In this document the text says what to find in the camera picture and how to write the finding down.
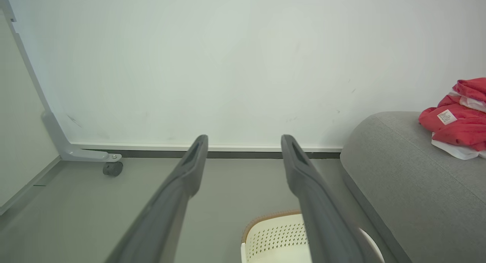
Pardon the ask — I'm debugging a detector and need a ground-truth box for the white and black baseboard strip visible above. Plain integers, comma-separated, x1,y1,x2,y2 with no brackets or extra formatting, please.
69,141,343,159

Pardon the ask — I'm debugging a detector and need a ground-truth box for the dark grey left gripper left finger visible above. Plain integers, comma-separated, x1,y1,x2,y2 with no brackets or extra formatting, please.
103,134,209,263

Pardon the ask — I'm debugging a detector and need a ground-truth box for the grey metal stand leg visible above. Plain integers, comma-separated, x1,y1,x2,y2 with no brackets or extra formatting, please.
0,0,123,163

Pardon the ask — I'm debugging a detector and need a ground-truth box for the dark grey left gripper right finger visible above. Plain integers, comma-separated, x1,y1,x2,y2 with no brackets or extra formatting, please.
281,134,372,263

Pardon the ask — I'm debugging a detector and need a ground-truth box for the grey fabric sofa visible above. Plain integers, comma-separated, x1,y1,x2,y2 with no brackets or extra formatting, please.
339,111,486,263

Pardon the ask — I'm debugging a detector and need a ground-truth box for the black caster wheel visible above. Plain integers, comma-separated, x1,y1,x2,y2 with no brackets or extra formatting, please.
103,161,124,177

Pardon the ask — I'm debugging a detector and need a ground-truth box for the cream perforated laundry basket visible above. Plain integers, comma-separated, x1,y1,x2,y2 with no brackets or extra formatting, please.
240,211,386,263

